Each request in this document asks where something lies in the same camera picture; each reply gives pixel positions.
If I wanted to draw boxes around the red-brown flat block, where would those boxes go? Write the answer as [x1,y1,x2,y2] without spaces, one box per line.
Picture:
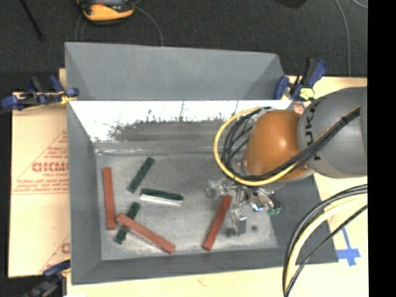
[101,166,117,231]
[116,213,176,255]
[202,194,233,252]

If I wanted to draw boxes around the dark green flat block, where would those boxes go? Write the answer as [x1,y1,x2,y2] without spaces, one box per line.
[126,157,155,194]
[113,201,141,245]
[139,187,184,208]

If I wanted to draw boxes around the grey metal bin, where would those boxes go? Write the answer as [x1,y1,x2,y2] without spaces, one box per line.
[64,41,338,285]

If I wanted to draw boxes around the brown cardboard board, red print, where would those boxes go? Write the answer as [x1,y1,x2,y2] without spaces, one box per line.
[7,68,72,278]

